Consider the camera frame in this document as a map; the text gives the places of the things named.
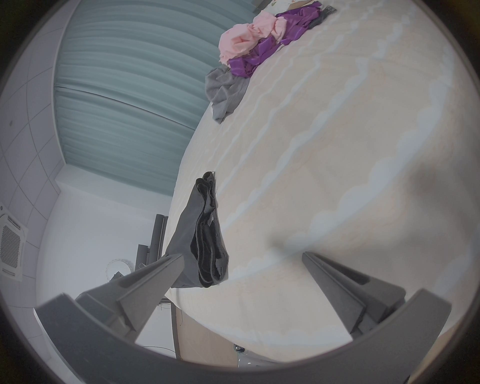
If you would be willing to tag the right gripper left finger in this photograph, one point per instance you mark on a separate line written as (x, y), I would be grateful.
(150, 288)

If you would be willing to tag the round mirror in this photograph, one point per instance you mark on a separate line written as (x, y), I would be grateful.
(120, 267)

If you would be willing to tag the pink garment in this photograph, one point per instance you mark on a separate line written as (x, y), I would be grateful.
(243, 37)

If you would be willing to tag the white printed pillow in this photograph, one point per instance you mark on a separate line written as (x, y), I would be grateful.
(292, 3)

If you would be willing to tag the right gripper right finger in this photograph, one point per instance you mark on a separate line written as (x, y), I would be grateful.
(348, 292)

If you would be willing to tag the blue-green curtain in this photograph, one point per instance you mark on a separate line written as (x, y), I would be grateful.
(123, 150)
(150, 63)

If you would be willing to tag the grey garment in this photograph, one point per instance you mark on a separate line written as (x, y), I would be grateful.
(225, 93)

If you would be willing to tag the bed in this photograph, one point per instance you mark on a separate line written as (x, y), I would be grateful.
(337, 150)

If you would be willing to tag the black T-shirt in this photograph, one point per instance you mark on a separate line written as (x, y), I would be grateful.
(187, 232)

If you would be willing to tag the white ceiling air conditioner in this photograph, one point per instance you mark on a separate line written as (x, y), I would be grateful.
(11, 243)

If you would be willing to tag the purple garment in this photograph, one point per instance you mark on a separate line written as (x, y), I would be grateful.
(262, 48)

